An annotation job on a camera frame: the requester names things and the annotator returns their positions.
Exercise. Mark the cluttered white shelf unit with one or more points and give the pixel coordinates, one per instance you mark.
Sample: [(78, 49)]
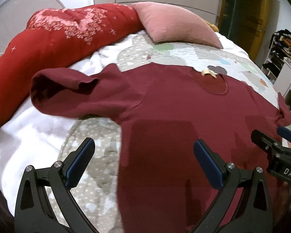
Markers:
[(279, 54)]

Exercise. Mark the white cabinet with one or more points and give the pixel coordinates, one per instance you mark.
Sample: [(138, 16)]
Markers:
[(283, 83)]

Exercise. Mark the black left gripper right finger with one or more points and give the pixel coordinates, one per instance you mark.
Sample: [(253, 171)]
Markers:
[(253, 212)]

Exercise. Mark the wooden door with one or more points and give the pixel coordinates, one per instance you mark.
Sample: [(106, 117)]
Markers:
[(244, 22)]

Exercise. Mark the dark red small sweater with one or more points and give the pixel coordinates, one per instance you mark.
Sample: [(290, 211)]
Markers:
[(162, 110)]

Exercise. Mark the long red patterned bolster pillow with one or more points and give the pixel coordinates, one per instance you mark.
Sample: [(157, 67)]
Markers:
[(56, 38)]

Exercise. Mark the round grey headboard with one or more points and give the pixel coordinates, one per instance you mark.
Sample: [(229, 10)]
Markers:
[(14, 15)]

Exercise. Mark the pink ribbed cushion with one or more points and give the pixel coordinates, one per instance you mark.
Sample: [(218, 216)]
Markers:
[(170, 23)]

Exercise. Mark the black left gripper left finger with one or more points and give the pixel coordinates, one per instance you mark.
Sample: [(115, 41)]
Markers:
[(33, 211)]

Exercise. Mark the white fluffy blanket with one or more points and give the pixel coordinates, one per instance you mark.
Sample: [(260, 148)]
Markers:
[(34, 138)]

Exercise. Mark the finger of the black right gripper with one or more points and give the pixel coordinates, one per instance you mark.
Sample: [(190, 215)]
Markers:
[(264, 142), (284, 133)]

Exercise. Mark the yellow plush toy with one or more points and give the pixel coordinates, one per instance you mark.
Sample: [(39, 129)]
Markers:
[(214, 27)]

